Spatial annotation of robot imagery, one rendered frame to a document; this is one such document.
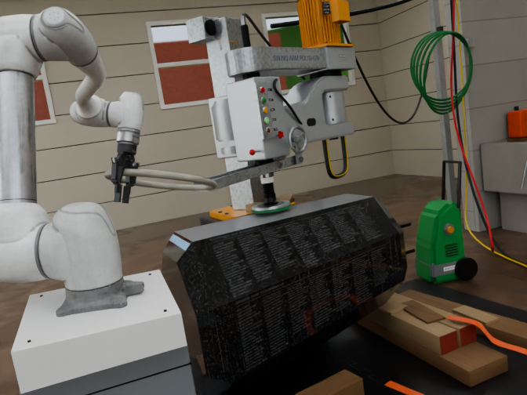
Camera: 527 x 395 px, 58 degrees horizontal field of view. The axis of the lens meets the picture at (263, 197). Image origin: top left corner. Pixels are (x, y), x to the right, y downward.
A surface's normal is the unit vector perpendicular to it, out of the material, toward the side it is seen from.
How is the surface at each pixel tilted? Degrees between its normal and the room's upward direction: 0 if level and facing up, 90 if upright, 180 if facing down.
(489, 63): 90
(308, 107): 90
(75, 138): 90
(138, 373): 90
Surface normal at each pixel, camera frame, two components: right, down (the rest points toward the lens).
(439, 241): 0.20, 0.11
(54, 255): -0.07, 0.15
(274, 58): 0.72, 0.00
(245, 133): -0.68, 0.21
